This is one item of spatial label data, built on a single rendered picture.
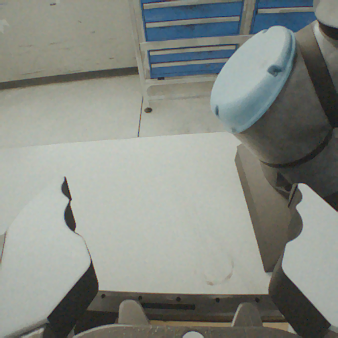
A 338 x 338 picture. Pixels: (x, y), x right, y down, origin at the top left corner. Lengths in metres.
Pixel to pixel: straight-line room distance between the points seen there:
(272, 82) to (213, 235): 0.31
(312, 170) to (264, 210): 0.12
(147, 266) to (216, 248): 0.14
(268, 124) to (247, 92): 0.05
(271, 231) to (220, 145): 0.29
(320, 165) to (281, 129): 0.11
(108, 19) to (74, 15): 0.35
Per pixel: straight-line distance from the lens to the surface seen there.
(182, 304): 0.19
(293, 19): 1.98
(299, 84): 0.23
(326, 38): 0.24
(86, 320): 0.21
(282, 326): 0.29
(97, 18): 2.69
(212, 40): 1.77
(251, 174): 0.45
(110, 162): 0.58
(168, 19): 1.73
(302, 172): 0.34
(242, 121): 0.24
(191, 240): 0.43
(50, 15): 2.86
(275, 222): 0.40
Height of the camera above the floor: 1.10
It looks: 50 degrees down
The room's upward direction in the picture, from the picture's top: 6 degrees counter-clockwise
